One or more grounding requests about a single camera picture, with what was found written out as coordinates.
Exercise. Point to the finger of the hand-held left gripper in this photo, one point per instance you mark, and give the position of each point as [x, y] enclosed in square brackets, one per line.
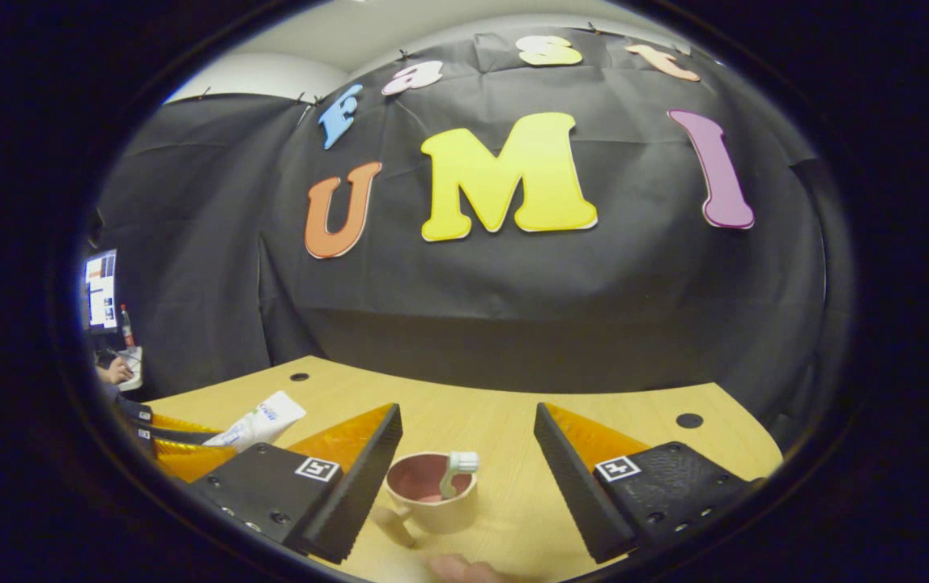
[181, 461]
[140, 411]

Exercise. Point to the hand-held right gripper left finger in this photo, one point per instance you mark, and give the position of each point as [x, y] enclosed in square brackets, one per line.
[359, 486]

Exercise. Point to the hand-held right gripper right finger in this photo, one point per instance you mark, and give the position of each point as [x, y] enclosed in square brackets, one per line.
[573, 486]

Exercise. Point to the white toothpaste tube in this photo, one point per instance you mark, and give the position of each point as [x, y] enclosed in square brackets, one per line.
[262, 421]

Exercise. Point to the beige cup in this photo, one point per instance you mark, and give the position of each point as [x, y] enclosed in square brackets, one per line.
[448, 514]

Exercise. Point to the pale toothbrush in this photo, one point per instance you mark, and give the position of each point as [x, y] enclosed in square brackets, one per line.
[464, 461]

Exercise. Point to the wooden desktop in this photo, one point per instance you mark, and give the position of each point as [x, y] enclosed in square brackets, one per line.
[496, 421]

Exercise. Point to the white side desk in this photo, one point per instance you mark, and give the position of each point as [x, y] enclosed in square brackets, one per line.
[134, 368]

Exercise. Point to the red bottle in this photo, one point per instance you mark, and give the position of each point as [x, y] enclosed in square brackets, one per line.
[127, 328]

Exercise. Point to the computer monitor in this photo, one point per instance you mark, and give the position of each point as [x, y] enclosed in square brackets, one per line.
[101, 291]

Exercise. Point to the black backdrop cloth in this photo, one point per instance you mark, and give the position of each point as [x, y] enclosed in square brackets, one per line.
[513, 308]

